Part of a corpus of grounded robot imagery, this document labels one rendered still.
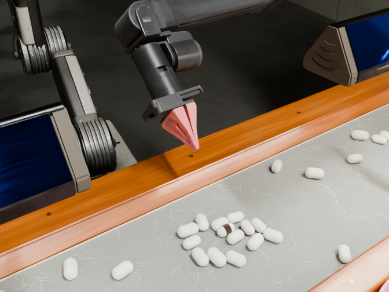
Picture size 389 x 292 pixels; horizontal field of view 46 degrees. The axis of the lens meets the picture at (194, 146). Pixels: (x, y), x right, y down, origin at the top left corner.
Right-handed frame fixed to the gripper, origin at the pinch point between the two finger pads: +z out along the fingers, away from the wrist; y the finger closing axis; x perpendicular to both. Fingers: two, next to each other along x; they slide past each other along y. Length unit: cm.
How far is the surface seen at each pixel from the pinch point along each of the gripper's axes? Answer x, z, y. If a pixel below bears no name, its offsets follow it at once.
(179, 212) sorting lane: 8.8, 8.5, -4.2
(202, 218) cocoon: 3.8, 11.5, -3.0
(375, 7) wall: 152, -83, 290
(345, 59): -30.0, 3.4, 7.8
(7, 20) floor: 302, -234, 60
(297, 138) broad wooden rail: 11.0, 4.8, 30.4
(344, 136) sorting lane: 8.9, 9.0, 41.1
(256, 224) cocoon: 0.2, 16.7, 3.8
